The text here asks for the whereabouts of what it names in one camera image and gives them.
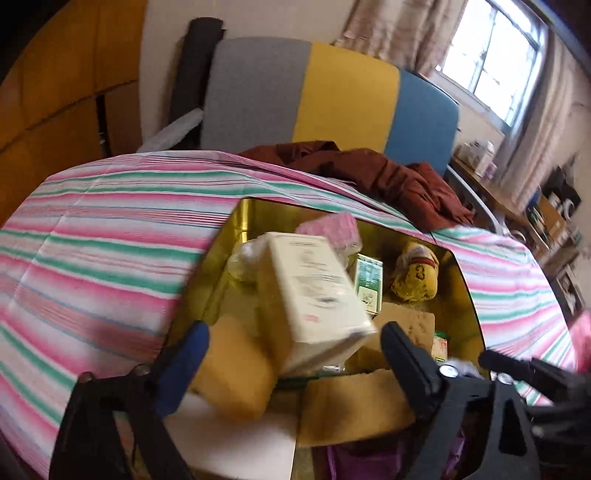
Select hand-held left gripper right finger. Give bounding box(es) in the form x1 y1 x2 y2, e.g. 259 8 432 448
381 322 543 480

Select pink bedding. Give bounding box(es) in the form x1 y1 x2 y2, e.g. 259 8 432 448
571 311 591 370

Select clear bag white contents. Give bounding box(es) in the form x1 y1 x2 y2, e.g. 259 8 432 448
226 235 273 283

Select window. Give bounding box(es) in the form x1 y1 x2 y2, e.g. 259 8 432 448
434 0 550 134

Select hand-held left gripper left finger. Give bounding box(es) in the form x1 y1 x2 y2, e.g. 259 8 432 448
48 320 211 480

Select black rolled mat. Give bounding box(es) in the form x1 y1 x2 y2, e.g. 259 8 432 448
168 17 227 139

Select purple snack packet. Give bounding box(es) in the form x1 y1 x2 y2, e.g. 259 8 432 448
438 434 468 480
325 440 402 480

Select gold tin box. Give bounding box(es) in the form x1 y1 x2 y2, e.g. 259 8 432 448
164 198 486 480

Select pink green striped tablecloth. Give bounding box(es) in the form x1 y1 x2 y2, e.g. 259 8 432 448
0 150 578 480

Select wooden desk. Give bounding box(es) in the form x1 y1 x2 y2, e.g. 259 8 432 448
450 157 568 252

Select dark red jacket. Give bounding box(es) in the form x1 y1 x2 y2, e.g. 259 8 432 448
238 141 476 232

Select grey yellow blue chair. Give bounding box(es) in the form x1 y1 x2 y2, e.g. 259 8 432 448
198 37 504 232

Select wooden wardrobe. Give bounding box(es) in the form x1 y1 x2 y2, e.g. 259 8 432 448
0 0 148 217

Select yellow sponge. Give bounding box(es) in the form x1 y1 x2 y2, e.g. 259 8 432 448
189 316 278 421

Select white foam wrap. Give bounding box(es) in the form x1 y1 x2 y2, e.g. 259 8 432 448
139 108 204 153

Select beige patterned curtain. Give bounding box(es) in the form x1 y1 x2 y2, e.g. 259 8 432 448
332 0 472 77
503 32 583 208

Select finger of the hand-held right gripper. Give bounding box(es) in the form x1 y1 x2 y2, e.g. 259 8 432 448
478 350 533 377

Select white flat object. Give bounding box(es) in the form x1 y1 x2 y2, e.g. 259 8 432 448
166 392 297 480

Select cream cardboard box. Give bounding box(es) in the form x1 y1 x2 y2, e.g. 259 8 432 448
256 233 377 376

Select white carton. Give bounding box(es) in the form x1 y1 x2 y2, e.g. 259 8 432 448
462 141 498 179

